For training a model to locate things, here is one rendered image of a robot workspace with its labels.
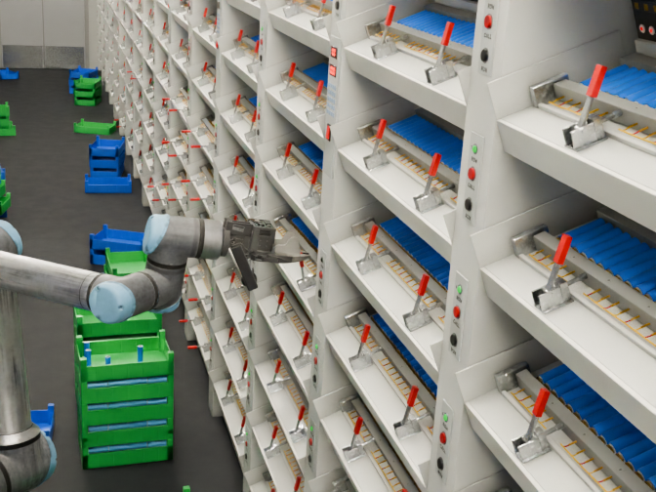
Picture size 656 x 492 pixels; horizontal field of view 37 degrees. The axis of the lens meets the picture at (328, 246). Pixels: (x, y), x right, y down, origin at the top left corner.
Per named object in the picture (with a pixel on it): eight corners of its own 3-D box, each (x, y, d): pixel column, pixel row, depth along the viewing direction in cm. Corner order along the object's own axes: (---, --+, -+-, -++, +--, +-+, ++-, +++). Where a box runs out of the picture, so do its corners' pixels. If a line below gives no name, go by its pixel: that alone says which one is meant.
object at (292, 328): (315, 415, 224) (296, 365, 219) (262, 314, 279) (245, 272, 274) (395, 379, 227) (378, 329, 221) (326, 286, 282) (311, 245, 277)
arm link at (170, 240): (140, 246, 222) (146, 205, 219) (194, 251, 226) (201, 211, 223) (143, 263, 214) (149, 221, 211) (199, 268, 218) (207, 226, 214)
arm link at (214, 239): (200, 264, 217) (194, 250, 226) (222, 266, 219) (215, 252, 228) (207, 225, 215) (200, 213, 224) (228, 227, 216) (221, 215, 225)
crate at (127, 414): (81, 427, 320) (81, 405, 317) (77, 398, 338) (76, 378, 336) (173, 418, 329) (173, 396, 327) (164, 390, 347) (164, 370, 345)
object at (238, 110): (260, 169, 275) (243, 124, 270) (224, 125, 330) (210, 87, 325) (326, 143, 278) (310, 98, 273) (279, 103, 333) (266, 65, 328)
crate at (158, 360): (80, 383, 315) (80, 360, 312) (76, 356, 333) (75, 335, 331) (174, 375, 324) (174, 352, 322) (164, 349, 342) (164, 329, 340)
